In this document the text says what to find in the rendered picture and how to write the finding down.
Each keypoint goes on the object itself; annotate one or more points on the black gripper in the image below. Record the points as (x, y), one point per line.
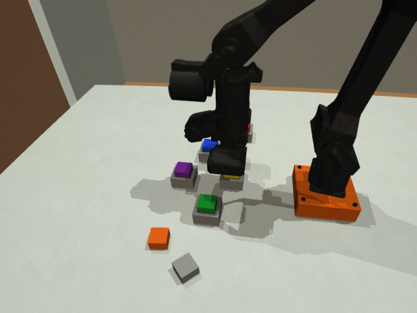
(229, 158)

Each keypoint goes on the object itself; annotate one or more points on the red button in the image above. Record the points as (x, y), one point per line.
(250, 131)

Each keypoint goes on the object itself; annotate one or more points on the yellow button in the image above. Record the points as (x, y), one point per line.
(231, 182)

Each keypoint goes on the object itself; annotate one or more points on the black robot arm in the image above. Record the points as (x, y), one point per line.
(334, 127)

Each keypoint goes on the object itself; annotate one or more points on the purple button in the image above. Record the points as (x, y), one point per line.
(184, 175)

